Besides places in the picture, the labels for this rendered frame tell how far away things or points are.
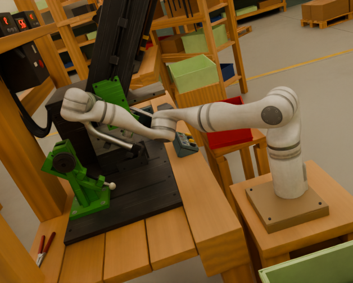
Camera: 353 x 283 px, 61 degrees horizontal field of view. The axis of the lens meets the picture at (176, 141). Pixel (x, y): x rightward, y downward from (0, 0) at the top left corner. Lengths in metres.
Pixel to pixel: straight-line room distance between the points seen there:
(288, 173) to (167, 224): 0.41
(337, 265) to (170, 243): 0.44
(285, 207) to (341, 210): 0.15
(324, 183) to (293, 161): 0.21
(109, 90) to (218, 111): 0.58
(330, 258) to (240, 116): 0.41
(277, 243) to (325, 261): 0.18
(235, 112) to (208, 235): 0.36
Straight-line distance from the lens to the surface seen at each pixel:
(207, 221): 0.94
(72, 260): 1.07
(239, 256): 0.97
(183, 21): 3.92
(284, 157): 0.90
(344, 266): 0.81
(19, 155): 1.19
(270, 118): 0.83
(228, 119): 0.88
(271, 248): 0.91
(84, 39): 10.03
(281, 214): 0.94
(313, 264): 0.75
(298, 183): 0.96
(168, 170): 1.22
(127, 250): 0.99
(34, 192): 1.26
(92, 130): 1.32
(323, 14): 6.97
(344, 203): 1.02
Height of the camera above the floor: 1.53
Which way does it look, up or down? 26 degrees down
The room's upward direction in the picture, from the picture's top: 18 degrees counter-clockwise
